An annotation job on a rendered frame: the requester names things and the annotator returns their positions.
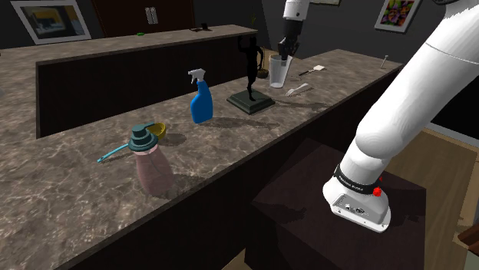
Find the clear plastic cup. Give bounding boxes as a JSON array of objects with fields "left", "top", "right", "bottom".
[{"left": 269, "top": 54, "right": 294, "bottom": 90}]

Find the white plastic fork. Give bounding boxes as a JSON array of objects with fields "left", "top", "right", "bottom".
[{"left": 285, "top": 82, "right": 310, "bottom": 97}]

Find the black figure statue, green base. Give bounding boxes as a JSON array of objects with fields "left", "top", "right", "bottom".
[{"left": 226, "top": 35, "right": 276, "bottom": 116}]

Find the small black object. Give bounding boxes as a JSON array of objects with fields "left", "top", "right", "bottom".
[{"left": 189, "top": 22, "right": 213, "bottom": 33}]

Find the blue spray bottle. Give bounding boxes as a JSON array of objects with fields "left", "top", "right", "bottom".
[{"left": 187, "top": 68, "right": 215, "bottom": 125}]

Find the dark brown door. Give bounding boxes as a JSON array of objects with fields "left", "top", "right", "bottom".
[{"left": 91, "top": 0, "right": 197, "bottom": 38}]

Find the pink bottle with teal cap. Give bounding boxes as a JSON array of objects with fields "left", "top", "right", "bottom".
[{"left": 127, "top": 122, "right": 177, "bottom": 198}]

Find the dark robot stand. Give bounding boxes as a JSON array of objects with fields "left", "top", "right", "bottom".
[{"left": 244, "top": 137, "right": 428, "bottom": 270}]

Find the white spatula with black handle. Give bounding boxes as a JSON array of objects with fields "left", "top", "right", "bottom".
[{"left": 298, "top": 64, "right": 326, "bottom": 77}]

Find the white-framed colourful wall picture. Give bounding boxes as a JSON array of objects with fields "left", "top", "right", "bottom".
[{"left": 374, "top": 0, "right": 424, "bottom": 35}]

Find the yellow scoop with teal handle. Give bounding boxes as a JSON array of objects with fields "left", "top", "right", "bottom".
[{"left": 97, "top": 122, "right": 167, "bottom": 165}]

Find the white-framed yellow grey wall picture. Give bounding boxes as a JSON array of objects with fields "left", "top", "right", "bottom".
[{"left": 9, "top": 0, "right": 92, "bottom": 46}]

